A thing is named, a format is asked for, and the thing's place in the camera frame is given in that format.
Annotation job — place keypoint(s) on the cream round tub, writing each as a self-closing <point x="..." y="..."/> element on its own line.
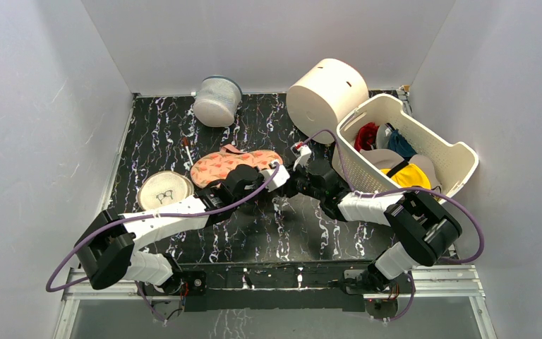
<point x="322" y="98"/>

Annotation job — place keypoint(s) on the small white red pen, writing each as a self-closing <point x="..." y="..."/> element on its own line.
<point x="186" y="146"/>

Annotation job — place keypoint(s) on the strawberry print mesh laundry bag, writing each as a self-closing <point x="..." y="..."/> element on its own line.
<point x="216" y="166"/>

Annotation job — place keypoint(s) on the blue garment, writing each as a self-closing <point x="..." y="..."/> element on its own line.
<point x="397" y="143"/>

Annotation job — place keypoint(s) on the cream perforated laundry basket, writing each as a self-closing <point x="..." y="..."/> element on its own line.
<point x="454" y="163"/>

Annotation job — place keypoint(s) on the red garment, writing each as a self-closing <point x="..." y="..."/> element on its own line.
<point x="366" y="137"/>

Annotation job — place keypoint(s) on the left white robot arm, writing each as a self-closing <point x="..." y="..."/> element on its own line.
<point x="111" y="248"/>

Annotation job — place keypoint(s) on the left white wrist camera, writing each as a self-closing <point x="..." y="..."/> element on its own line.
<point x="276" y="176"/>

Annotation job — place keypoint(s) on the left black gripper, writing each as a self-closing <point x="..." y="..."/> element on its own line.
<point x="260" y="180"/>

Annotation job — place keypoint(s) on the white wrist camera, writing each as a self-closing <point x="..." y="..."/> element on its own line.
<point x="276" y="176"/>
<point x="302" y="153"/>

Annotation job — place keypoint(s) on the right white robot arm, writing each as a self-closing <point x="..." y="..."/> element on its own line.
<point x="423" y="228"/>

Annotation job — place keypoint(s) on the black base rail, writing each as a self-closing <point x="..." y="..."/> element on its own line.
<point x="286" y="285"/>

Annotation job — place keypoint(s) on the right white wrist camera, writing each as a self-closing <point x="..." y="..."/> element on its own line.
<point x="302" y="153"/>

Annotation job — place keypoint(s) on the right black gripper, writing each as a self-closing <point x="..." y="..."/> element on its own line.
<point x="296" y="179"/>

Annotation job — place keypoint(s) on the yellow bra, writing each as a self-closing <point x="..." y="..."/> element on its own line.
<point x="414" y="175"/>

